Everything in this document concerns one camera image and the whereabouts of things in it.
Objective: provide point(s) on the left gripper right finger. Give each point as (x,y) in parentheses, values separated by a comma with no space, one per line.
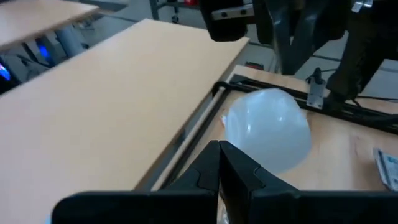
(264,205)

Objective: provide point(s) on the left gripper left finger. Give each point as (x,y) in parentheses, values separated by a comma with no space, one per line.
(186,205)

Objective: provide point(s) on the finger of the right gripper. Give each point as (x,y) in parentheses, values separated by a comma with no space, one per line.
(281,37)
(317,25)

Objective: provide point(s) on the white light bulb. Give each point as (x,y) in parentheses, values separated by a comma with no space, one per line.
(267,130)

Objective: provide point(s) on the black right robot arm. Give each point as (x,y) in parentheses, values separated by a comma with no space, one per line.
(367,46)

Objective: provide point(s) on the red flat object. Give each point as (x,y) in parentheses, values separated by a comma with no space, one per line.
(255,65)

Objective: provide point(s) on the tan desk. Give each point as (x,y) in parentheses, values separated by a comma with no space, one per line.
(93,124)
(37,18)

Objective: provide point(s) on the small white red packet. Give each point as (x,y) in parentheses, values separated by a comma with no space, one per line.
(388,168)

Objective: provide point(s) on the grey desk leg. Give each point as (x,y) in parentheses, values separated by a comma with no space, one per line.
(70,40)

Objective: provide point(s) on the black computer blue light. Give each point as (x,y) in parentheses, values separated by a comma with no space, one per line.
(42,51)
(6,73)

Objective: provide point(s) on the silver frame bracket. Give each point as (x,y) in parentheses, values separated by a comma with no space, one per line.
(315,95)

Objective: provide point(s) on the black aluminium table frame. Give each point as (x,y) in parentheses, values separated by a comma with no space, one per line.
(357,113)

